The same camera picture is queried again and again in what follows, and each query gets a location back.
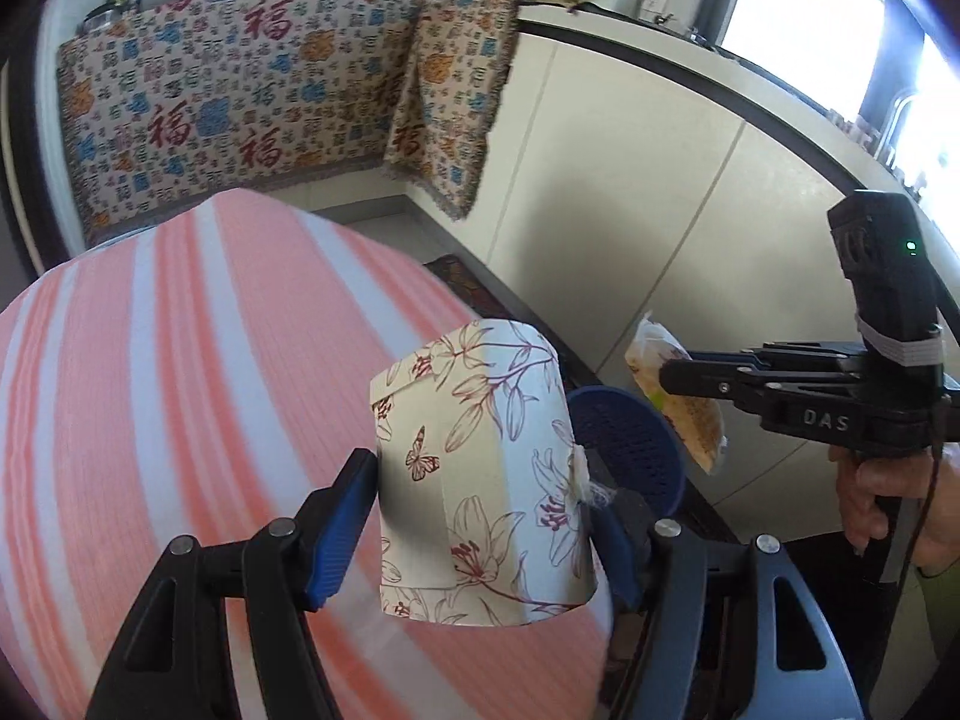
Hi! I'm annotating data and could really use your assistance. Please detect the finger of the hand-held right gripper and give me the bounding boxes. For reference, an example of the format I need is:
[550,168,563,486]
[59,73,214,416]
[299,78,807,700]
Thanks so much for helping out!
[688,343,854,371]
[658,356,782,419]

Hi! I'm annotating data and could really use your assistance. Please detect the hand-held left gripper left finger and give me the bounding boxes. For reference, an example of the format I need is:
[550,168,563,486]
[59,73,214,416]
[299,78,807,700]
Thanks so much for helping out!
[86,448,380,720]

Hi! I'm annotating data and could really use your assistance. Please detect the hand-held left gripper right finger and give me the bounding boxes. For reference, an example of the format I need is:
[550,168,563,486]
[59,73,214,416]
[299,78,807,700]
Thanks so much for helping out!
[592,491,856,720]

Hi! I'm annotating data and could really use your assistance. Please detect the yellow snack packet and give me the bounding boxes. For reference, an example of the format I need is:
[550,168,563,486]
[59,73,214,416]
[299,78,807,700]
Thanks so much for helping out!
[625,313,730,475]

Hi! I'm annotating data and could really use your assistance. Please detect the blue plastic bin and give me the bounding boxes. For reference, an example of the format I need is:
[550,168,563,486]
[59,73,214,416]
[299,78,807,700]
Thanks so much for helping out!
[564,385,687,518]

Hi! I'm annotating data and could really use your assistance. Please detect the floral print tissue pack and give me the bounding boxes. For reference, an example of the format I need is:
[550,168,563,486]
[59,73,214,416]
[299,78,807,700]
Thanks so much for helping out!
[369,319,597,627]

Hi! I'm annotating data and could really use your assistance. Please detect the person's right hand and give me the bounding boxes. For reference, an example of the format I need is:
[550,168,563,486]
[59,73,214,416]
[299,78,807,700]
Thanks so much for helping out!
[829,439,960,578]

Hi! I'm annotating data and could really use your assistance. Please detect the steel faucet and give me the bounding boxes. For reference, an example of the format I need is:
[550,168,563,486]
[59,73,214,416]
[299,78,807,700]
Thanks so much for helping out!
[889,86,920,166]

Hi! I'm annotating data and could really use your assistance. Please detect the white kitchen cabinet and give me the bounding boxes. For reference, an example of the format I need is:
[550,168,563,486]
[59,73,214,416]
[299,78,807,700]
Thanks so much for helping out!
[409,4,960,541]

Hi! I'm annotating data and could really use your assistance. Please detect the pink striped tablecloth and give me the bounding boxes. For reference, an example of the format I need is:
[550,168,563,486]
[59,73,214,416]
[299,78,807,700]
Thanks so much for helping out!
[0,191,612,720]

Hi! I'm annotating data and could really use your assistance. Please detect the person's dark pants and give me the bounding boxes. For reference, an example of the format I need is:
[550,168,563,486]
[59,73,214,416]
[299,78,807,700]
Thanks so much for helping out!
[780,529,938,720]

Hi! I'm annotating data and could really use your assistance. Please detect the window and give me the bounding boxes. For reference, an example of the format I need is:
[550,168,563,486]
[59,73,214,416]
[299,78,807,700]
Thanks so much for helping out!
[720,0,960,188]

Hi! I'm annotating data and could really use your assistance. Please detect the small printed cloth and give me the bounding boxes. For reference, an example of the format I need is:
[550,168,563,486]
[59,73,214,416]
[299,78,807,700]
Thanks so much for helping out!
[382,0,522,222]

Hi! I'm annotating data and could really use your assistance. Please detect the large printed cloth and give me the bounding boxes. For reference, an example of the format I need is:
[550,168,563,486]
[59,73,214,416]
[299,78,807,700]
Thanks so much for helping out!
[56,0,421,237]

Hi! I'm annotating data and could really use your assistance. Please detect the black cable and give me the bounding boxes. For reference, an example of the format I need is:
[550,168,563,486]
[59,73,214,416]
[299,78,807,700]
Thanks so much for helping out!
[904,390,946,586]

